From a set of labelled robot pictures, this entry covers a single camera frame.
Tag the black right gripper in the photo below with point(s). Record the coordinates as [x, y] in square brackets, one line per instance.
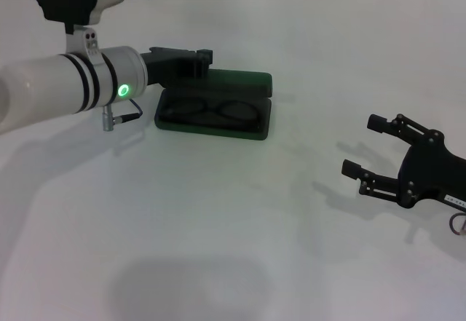
[426, 172]

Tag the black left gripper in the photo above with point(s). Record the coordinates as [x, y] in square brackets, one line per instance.
[171, 66]

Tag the green glasses case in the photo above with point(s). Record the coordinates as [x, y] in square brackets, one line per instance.
[236, 79]

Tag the black round glasses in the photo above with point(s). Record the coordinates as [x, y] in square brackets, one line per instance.
[212, 108]

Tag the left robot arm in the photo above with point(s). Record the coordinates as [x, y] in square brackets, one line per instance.
[54, 81]

